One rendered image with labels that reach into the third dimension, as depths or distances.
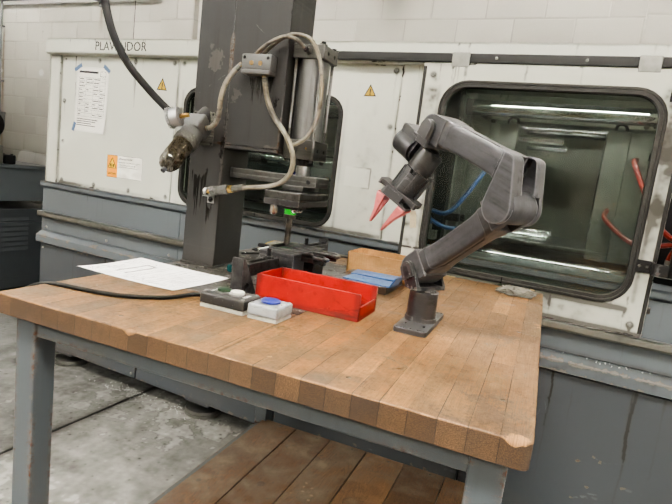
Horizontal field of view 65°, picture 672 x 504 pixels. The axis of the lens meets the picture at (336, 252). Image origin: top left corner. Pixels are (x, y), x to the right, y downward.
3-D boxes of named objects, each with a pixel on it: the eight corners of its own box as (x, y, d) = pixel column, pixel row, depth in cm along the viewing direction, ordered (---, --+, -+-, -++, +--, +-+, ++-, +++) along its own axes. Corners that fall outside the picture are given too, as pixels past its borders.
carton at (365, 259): (424, 291, 154) (428, 265, 152) (345, 275, 162) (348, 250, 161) (433, 284, 165) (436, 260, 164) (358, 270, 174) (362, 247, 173)
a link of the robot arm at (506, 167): (423, 107, 109) (531, 165, 87) (454, 114, 114) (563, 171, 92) (402, 162, 114) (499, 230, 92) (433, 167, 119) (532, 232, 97)
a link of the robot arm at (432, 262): (397, 262, 117) (506, 182, 93) (419, 262, 120) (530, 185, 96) (405, 287, 114) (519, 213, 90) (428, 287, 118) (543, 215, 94)
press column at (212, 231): (213, 268, 145) (238, -19, 134) (178, 261, 149) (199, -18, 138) (241, 262, 158) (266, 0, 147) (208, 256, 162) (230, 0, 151)
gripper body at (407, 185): (384, 183, 122) (404, 157, 119) (418, 211, 119) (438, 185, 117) (375, 183, 116) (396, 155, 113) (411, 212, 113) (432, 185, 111)
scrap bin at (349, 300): (357, 322, 110) (361, 295, 109) (254, 298, 119) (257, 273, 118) (375, 311, 121) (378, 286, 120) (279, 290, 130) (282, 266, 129)
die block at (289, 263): (290, 288, 133) (293, 259, 132) (256, 281, 137) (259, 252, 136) (321, 277, 152) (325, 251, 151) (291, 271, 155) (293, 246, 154)
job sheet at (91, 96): (69, 130, 264) (72, 62, 258) (71, 130, 265) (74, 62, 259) (105, 134, 253) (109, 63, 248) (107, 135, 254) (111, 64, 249)
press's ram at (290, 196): (300, 220, 130) (314, 97, 125) (213, 206, 139) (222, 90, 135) (329, 217, 146) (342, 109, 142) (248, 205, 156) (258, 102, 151)
